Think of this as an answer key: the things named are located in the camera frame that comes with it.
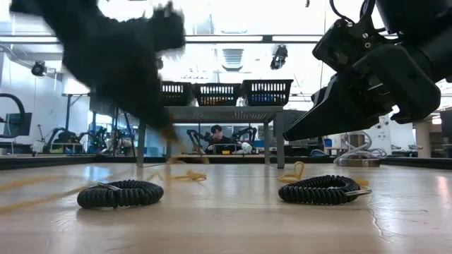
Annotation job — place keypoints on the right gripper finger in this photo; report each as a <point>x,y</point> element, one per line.
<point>322,96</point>
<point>335,116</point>

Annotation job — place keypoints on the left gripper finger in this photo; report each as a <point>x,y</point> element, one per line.
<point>141,109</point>

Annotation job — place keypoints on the black slotted plastic basket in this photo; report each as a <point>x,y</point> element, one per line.
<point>266,83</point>
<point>217,86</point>
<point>176,93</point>

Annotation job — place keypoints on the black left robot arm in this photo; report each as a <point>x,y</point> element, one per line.
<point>39,14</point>

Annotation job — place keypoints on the background black robot arm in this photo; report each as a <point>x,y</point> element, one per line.
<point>192,135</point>
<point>247,134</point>
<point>67,137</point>

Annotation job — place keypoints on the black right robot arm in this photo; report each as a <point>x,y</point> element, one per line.
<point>423,21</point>

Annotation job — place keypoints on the black equipment cabinet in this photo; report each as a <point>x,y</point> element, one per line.
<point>295,116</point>

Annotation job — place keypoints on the black ceiling spotlight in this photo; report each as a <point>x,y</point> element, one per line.
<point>38,68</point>
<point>279,58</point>

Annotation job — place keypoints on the grey metal mesh shelf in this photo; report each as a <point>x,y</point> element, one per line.
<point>219,113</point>

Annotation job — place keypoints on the person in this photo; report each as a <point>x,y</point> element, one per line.
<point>217,141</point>

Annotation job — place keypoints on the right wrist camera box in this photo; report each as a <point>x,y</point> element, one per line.
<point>346,46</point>

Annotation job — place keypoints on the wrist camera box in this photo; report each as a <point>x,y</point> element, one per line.
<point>346,46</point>
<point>167,28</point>

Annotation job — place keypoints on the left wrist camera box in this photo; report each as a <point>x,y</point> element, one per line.
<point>167,28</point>

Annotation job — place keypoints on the black aluminium table frame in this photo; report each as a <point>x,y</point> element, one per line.
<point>53,161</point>

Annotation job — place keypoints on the black wall monitor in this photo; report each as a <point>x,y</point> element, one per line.
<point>19,124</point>

